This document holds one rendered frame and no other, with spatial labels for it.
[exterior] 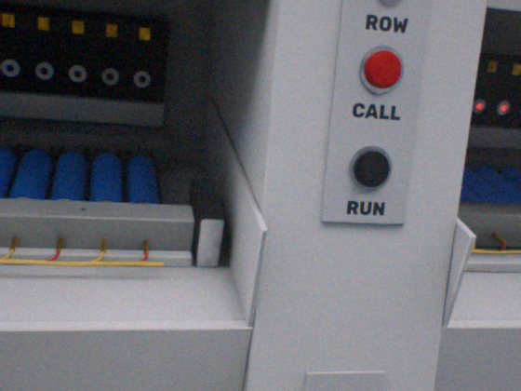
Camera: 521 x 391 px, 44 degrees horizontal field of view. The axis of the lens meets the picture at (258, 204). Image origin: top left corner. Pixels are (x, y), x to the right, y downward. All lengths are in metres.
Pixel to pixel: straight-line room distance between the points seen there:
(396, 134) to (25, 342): 0.18
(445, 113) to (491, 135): 0.22
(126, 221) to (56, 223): 0.03
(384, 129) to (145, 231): 0.13
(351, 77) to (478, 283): 0.15
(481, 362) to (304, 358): 0.10
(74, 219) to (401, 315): 0.16
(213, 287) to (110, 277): 0.05
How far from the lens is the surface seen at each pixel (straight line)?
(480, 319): 0.35
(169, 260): 0.33
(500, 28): 0.56
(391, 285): 0.31
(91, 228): 0.33
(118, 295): 0.31
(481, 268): 0.39
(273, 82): 0.28
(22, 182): 0.37
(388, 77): 0.29
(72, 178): 0.37
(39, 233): 0.33
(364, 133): 0.29
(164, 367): 0.30
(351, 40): 0.29
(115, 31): 0.43
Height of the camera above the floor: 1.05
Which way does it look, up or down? 10 degrees down
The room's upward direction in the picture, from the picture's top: 5 degrees clockwise
